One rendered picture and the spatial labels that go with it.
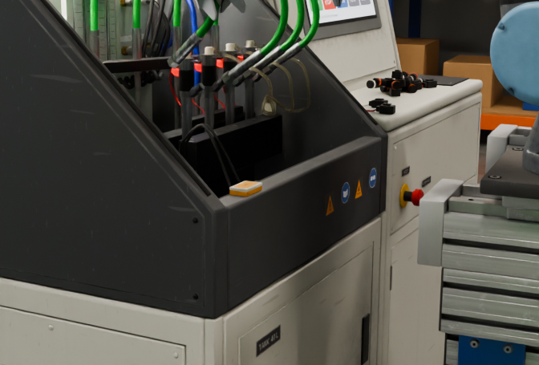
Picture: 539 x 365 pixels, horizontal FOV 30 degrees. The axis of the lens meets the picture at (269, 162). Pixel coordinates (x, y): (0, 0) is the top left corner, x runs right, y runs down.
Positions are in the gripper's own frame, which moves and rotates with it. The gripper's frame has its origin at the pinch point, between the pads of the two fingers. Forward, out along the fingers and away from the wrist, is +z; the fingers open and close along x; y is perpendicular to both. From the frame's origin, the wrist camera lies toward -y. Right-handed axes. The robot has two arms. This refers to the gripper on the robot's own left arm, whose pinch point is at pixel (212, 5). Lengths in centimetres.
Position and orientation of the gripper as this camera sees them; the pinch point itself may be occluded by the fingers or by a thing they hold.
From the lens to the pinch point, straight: 162.2
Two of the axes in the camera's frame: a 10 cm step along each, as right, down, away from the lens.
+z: -1.8, 5.4, 8.2
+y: 4.6, 7.8, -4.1
